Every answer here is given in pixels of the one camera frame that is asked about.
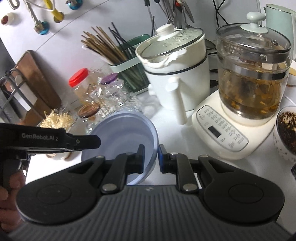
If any black dish rack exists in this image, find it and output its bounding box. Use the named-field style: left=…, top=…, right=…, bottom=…
left=1, top=68, right=40, bottom=123

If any mint green kettle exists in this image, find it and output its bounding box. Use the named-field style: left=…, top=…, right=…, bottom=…
left=264, top=4, right=295, bottom=60

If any green chopstick holder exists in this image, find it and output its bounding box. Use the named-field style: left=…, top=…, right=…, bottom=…
left=109, top=34, right=150, bottom=94

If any white power cable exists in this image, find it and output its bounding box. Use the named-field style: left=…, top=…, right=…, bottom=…
left=23, top=0, right=56, bottom=11

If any glass health kettle with base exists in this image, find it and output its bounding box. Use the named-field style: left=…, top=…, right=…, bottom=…
left=192, top=12, right=292, bottom=160

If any pale blue plastic bowl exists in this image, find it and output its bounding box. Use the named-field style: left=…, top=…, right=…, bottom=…
left=81, top=111, right=159, bottom=185

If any hanging utensil rack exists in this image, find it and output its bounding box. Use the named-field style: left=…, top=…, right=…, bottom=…
left=154, top=0, right=195, bottom=29

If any red lid glass jar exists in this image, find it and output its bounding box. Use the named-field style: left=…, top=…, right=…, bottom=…
left=68, top=68, right=100, bottom=105

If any speckled ceramic bowl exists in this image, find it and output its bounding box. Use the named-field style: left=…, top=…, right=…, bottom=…
left=273, top=106, right=295, bottom=164

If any person's left hand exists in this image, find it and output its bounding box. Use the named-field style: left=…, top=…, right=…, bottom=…
left=0, top=171, right=25, bottom=233

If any yellow gas hose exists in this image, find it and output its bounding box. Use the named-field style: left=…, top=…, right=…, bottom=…
left=43, top=0, right=65, bottom=23

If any bowl with onion and mushrooms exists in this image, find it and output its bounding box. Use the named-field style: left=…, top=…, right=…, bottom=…
left=46, top=152, right=71, bottom=160

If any wire glass cup rack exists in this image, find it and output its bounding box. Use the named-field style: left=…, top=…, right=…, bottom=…
left=78, top=73, right=142, bottom=134

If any wooden cutting board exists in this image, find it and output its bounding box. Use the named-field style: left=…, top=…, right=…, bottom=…
left=12, top=50, right=62, bottom=126

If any white electric cooking pot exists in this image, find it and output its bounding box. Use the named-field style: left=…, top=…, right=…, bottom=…
left=135, top=24, right=210, bottom=125

